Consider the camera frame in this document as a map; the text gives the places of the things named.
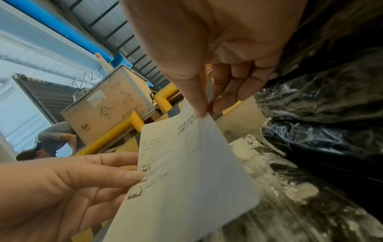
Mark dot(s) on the person's left hand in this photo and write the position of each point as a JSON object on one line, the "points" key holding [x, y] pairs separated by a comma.
{"points": [[45, 193]]}

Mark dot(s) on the yellow pipe guardrail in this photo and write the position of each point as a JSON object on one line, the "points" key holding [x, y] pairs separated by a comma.
{"points": [[116, 132], [163, 99]]}

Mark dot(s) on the white printed label paper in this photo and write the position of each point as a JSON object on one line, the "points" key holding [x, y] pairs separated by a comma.
{"points": [[185, 184]]}

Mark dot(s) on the white cone roll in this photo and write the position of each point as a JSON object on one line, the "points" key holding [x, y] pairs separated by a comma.
{"points": [[104, 63]]}

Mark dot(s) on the yellow black striped barrier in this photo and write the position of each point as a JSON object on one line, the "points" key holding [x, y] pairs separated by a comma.
{"points": [[239, 118]]}

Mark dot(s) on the person's right hand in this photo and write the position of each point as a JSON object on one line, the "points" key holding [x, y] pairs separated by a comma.
{"points": [[209, 35]]}

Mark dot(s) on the grey shipping container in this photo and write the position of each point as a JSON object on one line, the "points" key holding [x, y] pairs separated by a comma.
{"points": [[45, 96]]}

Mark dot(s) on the large brown plywood crate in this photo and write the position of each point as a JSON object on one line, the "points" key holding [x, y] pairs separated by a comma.
{"points": [[113, 106]]}

